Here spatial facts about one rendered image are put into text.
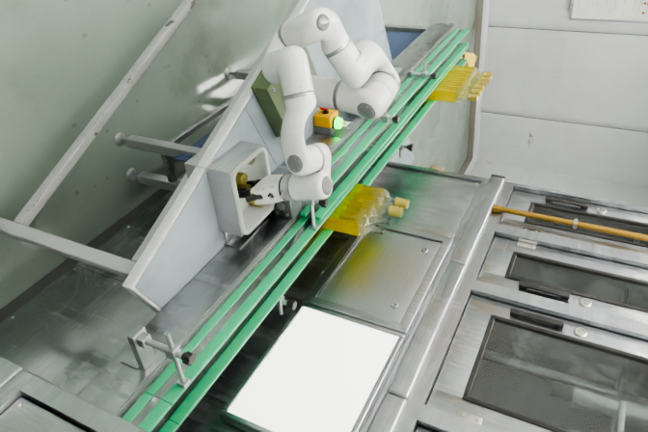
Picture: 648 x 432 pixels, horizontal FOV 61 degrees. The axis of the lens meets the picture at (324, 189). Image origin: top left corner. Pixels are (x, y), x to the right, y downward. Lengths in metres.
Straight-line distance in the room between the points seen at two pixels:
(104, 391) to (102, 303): 0.61
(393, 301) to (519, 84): 6.30
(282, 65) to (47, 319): 1.13
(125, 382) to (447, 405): 0.79
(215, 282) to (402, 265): 0.62
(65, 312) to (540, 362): 1.46
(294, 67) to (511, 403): 1.02
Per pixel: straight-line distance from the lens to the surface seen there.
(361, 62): 1.59
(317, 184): 1.44
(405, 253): 1.89
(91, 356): 1.83
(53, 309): 2.05
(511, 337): 1.72
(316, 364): 1.56
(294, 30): 1.52
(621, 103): 7.79
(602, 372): 1.69
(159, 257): 1.50
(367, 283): 1.78
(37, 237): 1.81
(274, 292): 1.64
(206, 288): 1.57
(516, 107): 7.95
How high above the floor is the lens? 1.70
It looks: 25 degrees down
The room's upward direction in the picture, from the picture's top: 102 degrees clockwise
